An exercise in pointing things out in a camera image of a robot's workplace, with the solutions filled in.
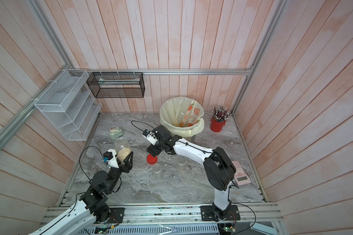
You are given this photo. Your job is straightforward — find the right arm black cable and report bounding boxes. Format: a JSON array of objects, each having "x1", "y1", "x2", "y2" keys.
[{"x1": 130, "y1": 120, "x2": 155, "y2": 134}]

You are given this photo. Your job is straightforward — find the colored pencils bunch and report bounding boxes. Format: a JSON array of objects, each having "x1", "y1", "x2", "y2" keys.
[{"x1": 212, "y1": 105, "x2": 232, "y2": 123}]

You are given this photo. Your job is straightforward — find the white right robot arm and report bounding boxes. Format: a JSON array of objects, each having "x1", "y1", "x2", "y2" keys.
[{"x1": 143, "y1": 125, "x2": 237, "y2": 222}]

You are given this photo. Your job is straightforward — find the red pencil cup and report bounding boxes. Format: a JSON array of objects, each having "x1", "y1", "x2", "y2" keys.
[{"x1": 210, "y1": 118, "x2": 226, "y2": 133}]

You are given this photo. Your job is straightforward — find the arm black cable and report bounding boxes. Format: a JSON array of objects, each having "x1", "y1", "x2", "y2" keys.
[
  {"x1": 78, "y1": 146, "x2": 105, "y2": 181},
  {"x1": 130, "y1": 120, "x2": 155, "y2": 134}
]

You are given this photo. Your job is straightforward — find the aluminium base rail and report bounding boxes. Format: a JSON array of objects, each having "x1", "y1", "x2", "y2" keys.
[{"x1": 39, "y1": 205, "x2": 284, "y2": 228}]

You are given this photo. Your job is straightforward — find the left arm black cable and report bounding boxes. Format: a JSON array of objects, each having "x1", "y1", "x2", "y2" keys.
[{"x1": 78, "y1": 146, "x2": 105, "y2": 181}]

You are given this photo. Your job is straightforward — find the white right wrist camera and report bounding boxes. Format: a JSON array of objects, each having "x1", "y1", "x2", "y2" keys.
[{"x1": 143, "y1": 129, "x2": 158, "y2": 146}]

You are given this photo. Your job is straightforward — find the black wire mesh basket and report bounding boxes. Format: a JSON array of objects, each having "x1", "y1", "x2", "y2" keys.
[{"x1": 87, "y1": 71, "x2": 145, "y2": 99}]

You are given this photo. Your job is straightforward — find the cream trash bag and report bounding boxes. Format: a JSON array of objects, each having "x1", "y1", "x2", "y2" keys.
[{"x1": 160, "y1": 97, "x2": 205, "y2": 135}]

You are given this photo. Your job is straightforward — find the white wire mesh shelf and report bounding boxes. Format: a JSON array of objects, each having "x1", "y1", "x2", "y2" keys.
[{"x1": 35, "y1": 69, "x2": 102, "y2": 141}]

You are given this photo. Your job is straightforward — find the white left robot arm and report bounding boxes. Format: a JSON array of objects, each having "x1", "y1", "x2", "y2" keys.
[{"x1": 32, "y1": 151, "x2": 133, "y2": 235}]

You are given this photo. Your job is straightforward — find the grey trash bin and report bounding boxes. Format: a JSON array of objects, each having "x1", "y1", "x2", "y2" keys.
[{"x1": 171, "y1": 131, "x2": 197, "y2": 143}]

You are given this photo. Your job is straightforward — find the wide oatmeal jar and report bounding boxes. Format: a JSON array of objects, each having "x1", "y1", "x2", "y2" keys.
[{"x1": 177, "y1": 156, "x2": 187, "y2": 166}]

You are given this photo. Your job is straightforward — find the green small box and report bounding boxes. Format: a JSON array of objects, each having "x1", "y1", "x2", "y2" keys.
[{"x1": 109, "y1": 126, "x2": 123, "y2": 140}]

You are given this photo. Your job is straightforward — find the small oatmeal jar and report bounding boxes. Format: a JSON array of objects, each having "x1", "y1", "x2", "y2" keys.
[{"x1": 152, "y1": 164, "x2": 162, "y2": 175}]

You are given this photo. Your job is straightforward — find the red lidded oatmeal jar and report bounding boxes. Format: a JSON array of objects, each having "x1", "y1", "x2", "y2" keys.
[{"x1": 114, "y1": 137, "x2": 132, "y2": 163}]

